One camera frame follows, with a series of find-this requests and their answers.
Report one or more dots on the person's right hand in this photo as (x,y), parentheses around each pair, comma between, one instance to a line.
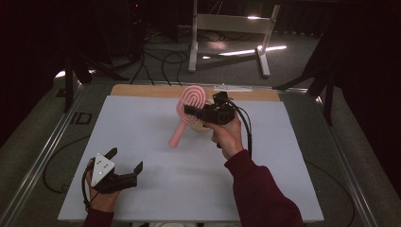
(228,138)

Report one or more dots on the aluminium rail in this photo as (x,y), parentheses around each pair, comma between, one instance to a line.
(38,164)
(294,90)
(350,176)

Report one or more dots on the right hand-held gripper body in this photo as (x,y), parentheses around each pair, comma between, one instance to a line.
(217,114)

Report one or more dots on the person's left hand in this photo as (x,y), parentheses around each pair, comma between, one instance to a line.
(102,201)

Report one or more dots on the pale blue table mat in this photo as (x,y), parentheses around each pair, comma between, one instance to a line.
(173,183)

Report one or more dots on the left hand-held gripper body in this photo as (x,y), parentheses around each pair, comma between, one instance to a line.
(119,181)

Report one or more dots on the white metal stand frame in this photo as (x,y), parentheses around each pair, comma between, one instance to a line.
(231,23)

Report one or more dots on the pink hairbrush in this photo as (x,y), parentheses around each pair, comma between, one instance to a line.
(193,94)

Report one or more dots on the black tripod stand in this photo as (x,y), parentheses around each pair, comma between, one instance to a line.
(328,94)
(68,85)

